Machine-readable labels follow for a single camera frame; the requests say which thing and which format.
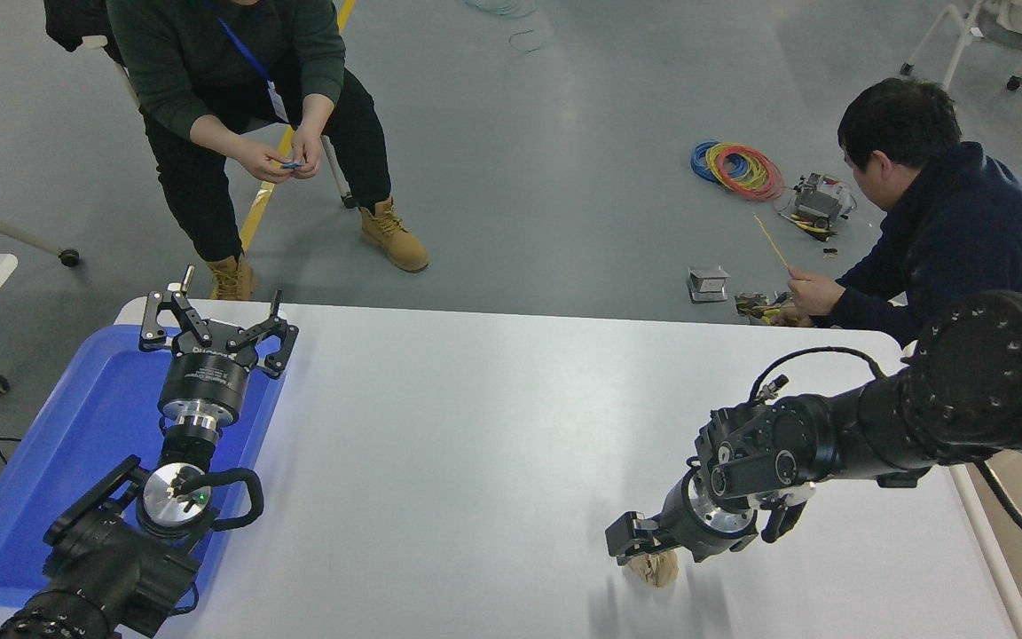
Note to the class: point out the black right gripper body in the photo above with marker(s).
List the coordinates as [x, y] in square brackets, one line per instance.
[687, 532]

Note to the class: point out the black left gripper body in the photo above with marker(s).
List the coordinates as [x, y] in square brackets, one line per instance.
[205, 383]

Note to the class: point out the tan paper ball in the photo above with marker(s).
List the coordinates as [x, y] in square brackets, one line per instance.
[657, 570]

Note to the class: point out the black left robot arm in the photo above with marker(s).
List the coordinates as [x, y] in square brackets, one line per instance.
[103, 568]

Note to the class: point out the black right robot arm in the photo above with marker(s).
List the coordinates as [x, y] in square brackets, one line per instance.
[990, 382]

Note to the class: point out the person's right hand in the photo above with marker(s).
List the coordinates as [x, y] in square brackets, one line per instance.
[263, 161]
[817, 291]

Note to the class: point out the person's left hand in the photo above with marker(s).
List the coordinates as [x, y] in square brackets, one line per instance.
[795, 318]
[307, 151]

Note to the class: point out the blue plastic tray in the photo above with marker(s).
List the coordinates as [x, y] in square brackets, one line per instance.
[76, 426]

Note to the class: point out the small metal box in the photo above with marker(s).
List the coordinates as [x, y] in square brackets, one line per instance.
[708, 282]

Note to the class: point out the seated person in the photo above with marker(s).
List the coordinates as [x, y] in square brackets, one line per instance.
[209, 62]

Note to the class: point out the crouching person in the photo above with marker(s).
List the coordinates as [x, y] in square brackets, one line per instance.
[963, 231]

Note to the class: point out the white framed chair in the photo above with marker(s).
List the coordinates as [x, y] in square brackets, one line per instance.
[959, 40]

